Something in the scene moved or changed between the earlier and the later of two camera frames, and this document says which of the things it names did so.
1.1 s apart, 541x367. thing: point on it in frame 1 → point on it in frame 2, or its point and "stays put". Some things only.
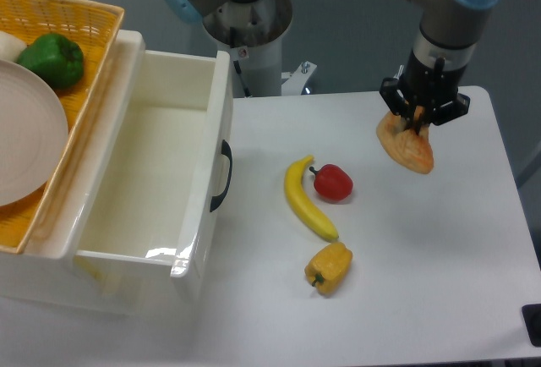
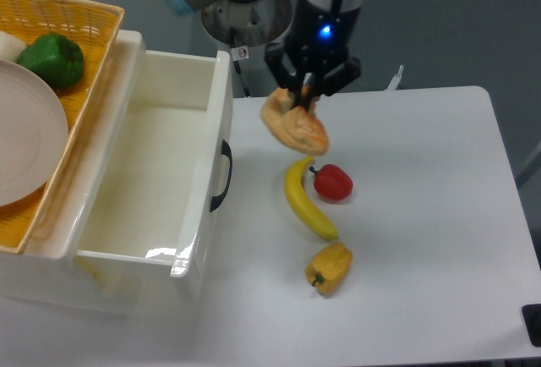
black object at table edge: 532,317 stays put
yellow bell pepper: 329,267 stays put
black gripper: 426,88 → 319,37
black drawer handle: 226,150 stays put
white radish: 10,46 stays put
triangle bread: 409,146 → 292,123
